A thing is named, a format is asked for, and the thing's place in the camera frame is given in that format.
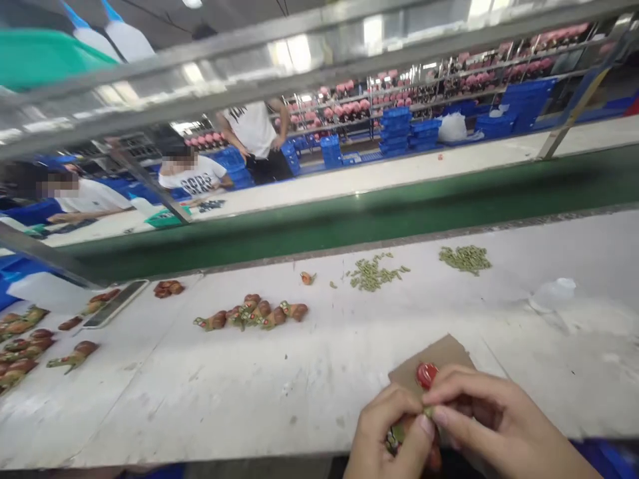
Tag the metal frame rail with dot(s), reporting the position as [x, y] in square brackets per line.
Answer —
[279, 55]

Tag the white plastic bag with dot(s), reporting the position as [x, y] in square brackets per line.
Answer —
[452, 128]

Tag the shelves with pink toys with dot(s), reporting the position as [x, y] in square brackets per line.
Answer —
[449, 82]

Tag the clear plastic bottle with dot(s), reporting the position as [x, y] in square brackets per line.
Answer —
[553, 293]

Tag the person's left hand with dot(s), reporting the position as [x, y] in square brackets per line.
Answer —
[379, 429]

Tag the blue plastic crate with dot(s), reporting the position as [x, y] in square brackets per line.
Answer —
[12, 274]

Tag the small brown shell part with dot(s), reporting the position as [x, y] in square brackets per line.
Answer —
[70, 323]

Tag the dark flat rectangular tray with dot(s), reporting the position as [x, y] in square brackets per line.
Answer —
[116, 303]

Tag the green plastic tray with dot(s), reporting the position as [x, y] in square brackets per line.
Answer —
[167, 217]

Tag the brown cardboard piece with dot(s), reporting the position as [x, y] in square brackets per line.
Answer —
[439, 351]

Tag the single brown green snail figurine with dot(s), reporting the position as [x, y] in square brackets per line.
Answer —
[75, 356]
[102, 299]

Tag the pile of green plastic pieces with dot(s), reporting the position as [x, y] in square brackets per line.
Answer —
[465, 259]
[375, 273]

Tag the cluster of brown snail figurines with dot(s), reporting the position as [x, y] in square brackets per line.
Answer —
[257, 313]

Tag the heap of brown snail toys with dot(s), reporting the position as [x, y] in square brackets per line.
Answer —
[20, 344]

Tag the teal plastic bin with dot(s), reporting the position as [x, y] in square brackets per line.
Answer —
[40, 57]

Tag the small orange green toy part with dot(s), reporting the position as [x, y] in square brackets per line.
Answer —
[308, 278]

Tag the white glue bottle blue nozzle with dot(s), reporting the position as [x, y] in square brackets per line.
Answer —
[130, 37]
[92, 37]

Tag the green conveyor belt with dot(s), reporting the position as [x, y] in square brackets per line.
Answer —
[379, 209]

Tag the pile of dark small parts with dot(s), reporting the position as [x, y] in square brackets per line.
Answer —
[209, 205]

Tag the stacks of blue crates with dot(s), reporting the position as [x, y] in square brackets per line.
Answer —
[399, 134]

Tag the snail figurine with red shell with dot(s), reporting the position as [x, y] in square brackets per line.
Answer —
[427, 375]

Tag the brown shell parts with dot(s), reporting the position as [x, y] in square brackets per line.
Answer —
[169, 288]

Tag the person's right hand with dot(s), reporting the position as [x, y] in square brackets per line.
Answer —
[504, 424]

